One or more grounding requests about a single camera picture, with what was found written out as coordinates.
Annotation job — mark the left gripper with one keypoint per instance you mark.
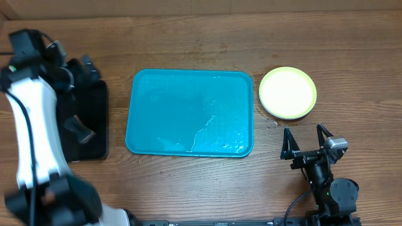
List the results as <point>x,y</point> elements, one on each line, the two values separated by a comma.
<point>82,78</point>

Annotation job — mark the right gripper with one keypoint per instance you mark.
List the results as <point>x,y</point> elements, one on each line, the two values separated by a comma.
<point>303,157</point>

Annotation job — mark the white plate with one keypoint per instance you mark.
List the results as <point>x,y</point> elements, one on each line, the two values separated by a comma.
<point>287,113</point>

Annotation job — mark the yellow-green plate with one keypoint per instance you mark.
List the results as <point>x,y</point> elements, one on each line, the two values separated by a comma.
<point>289,87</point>

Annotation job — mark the dark bow-shaped sponge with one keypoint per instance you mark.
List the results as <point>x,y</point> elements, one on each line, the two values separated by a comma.
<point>76,126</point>

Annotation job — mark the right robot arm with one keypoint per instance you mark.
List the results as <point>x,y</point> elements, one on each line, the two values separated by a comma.
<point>335,199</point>

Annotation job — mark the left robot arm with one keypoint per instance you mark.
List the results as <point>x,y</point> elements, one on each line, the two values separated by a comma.
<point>49,194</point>

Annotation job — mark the black plastic tray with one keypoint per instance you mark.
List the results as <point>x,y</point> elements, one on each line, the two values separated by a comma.
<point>91,105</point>

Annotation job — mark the teal plastic tray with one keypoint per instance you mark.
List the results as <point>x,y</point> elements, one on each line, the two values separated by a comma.
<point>205,113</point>

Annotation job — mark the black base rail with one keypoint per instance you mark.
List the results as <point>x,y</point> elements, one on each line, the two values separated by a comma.
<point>220,223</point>

